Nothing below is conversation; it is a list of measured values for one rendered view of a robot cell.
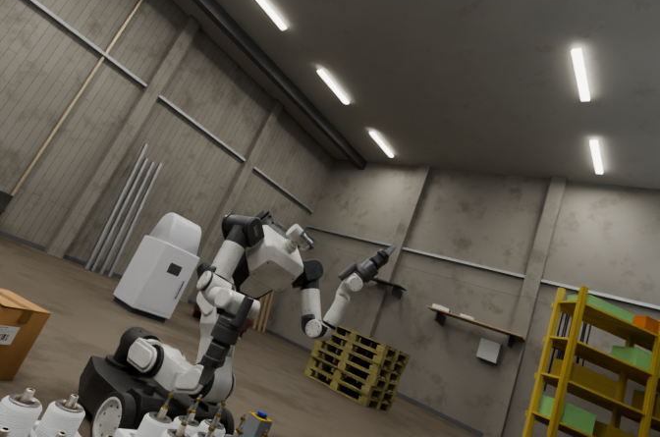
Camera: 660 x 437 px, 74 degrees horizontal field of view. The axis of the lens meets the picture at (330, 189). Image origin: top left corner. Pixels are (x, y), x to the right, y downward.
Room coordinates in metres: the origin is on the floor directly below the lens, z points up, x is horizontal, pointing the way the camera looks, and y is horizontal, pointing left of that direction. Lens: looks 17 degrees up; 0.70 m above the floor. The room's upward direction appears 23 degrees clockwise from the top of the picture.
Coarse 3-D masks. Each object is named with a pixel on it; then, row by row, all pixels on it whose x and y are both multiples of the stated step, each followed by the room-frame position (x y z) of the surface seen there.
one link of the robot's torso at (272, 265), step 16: (272, 224) 1.98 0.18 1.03; (272, 240) 1.87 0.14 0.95; (256, 256) 1.85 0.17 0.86; (272, 256) 1.85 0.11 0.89; (288, 256) 1.90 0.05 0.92; (240, 272) 1.92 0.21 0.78; (256, 272) 1.88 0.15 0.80; (272, 272) 1.90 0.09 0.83; (288, 272) 1.92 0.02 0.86; (240, 288) 1.96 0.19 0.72; (256, 288) 1.97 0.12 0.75; (272, 288) 1.98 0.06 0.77
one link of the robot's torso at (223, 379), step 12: (204, 300) 2.04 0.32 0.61; (204, 312) 2.02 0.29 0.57; (216, 312) 2.00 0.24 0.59; (204, 324) 2.02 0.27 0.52; (204, 336) 2.03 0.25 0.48; (204, 348) 2.01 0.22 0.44; (228, 360) 2.01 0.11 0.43; (216, 372) 1.94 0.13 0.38; (228, 372) 1.99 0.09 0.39; (216, 384) 1.93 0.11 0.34; (228, 384) 1.98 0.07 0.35; (192, 396) 1.95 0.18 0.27; (204, 396) 1.92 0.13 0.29; (216, 396) 1.96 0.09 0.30; (228, 396) 2.00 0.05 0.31
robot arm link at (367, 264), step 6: (378, 252) 1.96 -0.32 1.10; (384, 252) 1.94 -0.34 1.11; (372, 258) 1.96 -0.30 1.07; (378, 258) 1.96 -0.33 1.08; (384, 258) 1.95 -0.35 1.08; (360, 264) 1.98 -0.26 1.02; (366, 264) 1.96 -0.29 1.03; (372, 264) 1.96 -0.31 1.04; (378, 264) 1.96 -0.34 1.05; (384, 264) 2.02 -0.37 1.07; (366, 270) 1.96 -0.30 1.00; (372, 270) 1.96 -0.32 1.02; (372, 276) 1.97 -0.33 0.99
